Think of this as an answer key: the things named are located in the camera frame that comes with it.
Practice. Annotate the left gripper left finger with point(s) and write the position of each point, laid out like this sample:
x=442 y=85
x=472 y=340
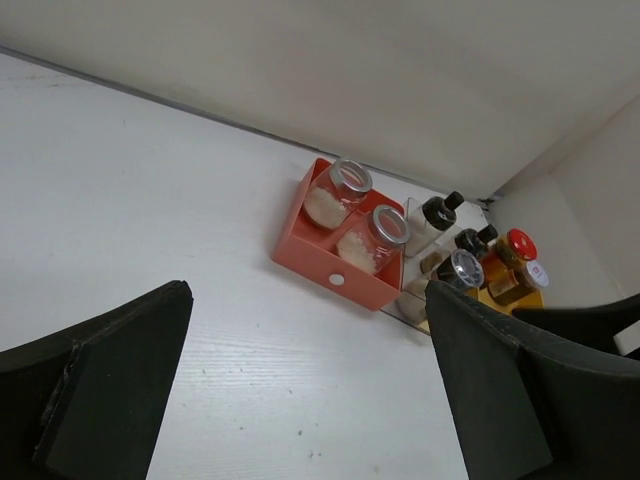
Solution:
x=88 y=401

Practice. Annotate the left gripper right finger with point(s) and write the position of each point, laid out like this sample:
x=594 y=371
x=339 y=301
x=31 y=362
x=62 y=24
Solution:
x=528 y=404

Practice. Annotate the silver lid jar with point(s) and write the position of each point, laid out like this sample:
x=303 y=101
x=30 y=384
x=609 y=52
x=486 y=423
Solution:
x=532 y=274

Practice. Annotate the black silver lid shaker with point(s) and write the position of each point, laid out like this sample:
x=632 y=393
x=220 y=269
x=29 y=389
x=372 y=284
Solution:
x=460 y=269

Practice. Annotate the red lid sauce jar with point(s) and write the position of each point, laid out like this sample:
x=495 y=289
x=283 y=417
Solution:
x=511 y=251

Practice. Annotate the black faceted lid jar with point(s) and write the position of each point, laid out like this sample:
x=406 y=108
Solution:
x=475 y=242

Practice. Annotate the black knob lid shaker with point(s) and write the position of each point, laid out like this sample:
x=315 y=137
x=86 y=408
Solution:
x=429 y=221

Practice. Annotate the glass jar of rice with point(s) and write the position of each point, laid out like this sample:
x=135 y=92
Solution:
x=336 y=193

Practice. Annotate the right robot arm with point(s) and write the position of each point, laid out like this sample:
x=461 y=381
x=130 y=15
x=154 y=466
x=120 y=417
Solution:
x=593 y=327

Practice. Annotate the yellow tray box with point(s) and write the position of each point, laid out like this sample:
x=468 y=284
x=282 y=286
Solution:
x=525 y=302

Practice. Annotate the clear plastic tray box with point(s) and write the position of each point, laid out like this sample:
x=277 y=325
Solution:
x=411 y=266

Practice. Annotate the red tray box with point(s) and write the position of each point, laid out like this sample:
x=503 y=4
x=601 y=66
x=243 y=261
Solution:
x=309 y=250

